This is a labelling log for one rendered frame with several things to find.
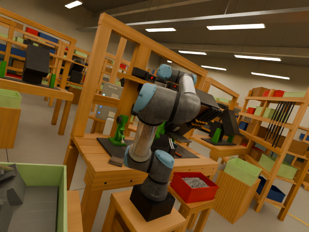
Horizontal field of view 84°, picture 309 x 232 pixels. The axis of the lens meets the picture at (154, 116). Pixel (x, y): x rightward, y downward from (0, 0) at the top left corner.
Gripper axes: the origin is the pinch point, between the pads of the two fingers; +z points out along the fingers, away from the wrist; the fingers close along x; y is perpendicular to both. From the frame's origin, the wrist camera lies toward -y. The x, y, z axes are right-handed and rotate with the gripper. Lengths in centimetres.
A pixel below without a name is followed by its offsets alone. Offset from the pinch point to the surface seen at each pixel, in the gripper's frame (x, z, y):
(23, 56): -716, 13, 62
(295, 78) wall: -185, -271, -912
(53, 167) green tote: -3, 34, 50
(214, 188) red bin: 30, 39, -57
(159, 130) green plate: -28.3, 15.2, -36.9
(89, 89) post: -65, -2, 22
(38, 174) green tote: -4, 39, 56
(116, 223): 20, 57, 18
